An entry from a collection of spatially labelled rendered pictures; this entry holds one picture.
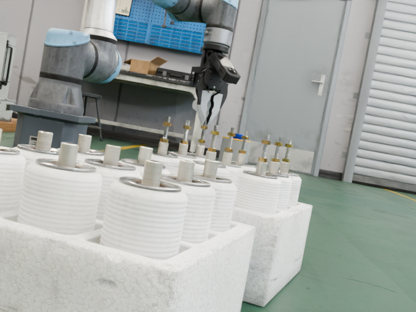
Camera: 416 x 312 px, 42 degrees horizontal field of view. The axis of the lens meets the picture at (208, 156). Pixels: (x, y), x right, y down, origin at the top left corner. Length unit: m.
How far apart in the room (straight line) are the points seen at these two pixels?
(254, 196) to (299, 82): 5.31
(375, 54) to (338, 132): 0.98
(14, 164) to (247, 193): 0.53
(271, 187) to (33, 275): 0.61
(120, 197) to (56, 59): 0.93
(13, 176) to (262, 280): 0.56
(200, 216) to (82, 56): 0.89
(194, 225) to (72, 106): 0.83
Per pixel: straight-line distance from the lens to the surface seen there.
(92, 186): 0.68
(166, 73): 5.80
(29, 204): 0.68
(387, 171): 6.55
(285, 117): 6.35
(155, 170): 0.64
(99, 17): 1.65
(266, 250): 1.09
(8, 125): 4.73
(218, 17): 1.46
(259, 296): 1.11
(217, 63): 1.41
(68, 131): 1.48
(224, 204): 0.84
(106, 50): 1.63
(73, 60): 1.51
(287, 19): 6.48
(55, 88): 1.50
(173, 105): 6.37
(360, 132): 6.39
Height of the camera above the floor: 0.33
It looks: 3 degrees down
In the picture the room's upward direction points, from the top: 10 degrees clockwise
